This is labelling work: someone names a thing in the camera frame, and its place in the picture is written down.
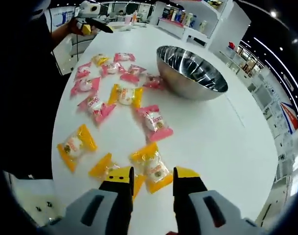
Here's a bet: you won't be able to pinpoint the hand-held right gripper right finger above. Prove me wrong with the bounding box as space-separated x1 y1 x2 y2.
172 166 260 235

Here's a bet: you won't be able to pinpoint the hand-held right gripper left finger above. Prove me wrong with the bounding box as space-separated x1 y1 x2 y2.
49 167 135 235

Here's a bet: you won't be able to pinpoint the yellow marshmallow packet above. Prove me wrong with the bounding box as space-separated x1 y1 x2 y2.
128 141 174 195

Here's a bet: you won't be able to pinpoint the marshmallow packets group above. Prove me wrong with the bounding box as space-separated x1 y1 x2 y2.
56 52 174 196

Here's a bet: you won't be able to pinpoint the steel bowl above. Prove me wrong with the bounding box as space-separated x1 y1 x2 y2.
156 45 229 101

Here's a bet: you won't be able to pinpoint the person's left hand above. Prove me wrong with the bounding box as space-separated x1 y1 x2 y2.
69 16 97 37

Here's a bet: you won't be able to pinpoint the white crumpled wrappers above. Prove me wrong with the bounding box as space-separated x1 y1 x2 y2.
114 23 147 32

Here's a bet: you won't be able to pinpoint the row of shelf bottles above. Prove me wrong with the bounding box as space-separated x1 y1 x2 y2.
163 6 208 33

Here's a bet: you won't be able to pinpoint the person in black shirt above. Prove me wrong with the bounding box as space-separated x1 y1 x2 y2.
0 0 66 181

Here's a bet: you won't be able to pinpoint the white display shelf unit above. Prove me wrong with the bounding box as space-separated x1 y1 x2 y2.
156 0 252 49

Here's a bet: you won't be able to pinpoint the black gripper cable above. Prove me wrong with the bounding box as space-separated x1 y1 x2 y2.
74 34 80 61

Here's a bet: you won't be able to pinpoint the striped wall mural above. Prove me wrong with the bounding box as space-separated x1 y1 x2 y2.
279 102 298 134

